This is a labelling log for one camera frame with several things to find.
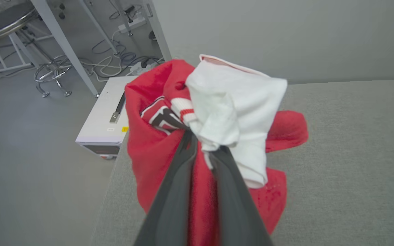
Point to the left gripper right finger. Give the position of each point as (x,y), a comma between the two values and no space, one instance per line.
(234,212)

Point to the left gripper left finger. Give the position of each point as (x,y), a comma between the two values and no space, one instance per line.
(169,205)

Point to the red and white garment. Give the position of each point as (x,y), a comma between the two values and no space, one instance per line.
(149,153)

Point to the white box case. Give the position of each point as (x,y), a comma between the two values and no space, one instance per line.
(97,119)

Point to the white power strip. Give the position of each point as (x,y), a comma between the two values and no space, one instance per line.
(133,24)
(139,68)

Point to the white thin-legged table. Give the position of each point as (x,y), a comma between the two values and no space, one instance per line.
(97,27)

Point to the black seat chrome stool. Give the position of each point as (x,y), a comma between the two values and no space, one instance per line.
(2,20)

